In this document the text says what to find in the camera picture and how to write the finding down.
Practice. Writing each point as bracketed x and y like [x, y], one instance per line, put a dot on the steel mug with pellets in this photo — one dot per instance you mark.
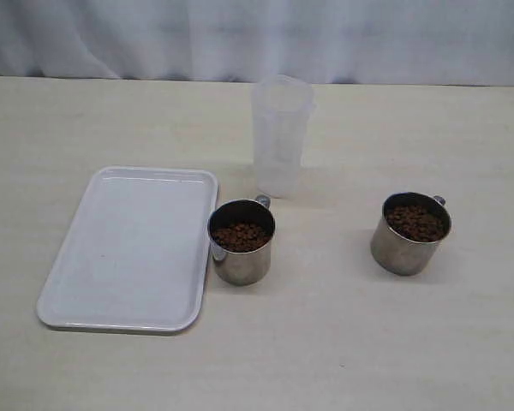
[241, 233]

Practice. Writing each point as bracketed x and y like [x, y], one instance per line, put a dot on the clear plastic tall container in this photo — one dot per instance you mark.
[281, 108]

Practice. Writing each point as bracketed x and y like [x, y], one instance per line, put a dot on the white plastic tray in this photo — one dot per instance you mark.
[135, 255]

